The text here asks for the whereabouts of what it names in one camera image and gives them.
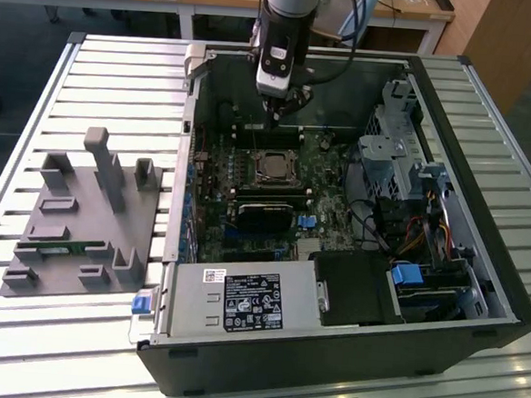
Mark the metal CPU locking lever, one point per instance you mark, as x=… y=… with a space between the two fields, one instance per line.
x=254 y=136

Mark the silver green CPU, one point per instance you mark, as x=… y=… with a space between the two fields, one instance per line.
x=274 y=164

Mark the silver coin battery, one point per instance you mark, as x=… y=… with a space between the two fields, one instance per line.
x=325 y=141

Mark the grey metal drive cage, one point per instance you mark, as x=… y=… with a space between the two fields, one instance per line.
x=381 y=166

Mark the green motherboard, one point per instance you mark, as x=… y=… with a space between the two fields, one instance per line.
x=328 y=212

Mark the black graphics card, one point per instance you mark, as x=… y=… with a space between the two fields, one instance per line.
x=264 y=217

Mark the blue board connector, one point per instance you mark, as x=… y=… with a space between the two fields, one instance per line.
x=306 y=221

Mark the silver chipset heatsink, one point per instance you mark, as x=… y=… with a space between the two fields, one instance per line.
x=310 y=247

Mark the wooden cabinet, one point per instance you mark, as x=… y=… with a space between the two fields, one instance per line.
x=509 y=43

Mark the grey power supply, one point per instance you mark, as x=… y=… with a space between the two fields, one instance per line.
x=186 y=293

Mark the grey parts rack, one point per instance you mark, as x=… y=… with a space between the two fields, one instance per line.
x=86 y=223

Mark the green RAM stick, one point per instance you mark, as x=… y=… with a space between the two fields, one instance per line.
x=76 y=247

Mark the blue release latch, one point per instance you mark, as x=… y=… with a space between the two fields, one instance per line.
x=143 y=303

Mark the black grey PC case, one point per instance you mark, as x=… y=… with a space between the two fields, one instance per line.
x=281 y=368

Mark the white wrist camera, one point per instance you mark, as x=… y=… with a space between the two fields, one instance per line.
x=273 y=82

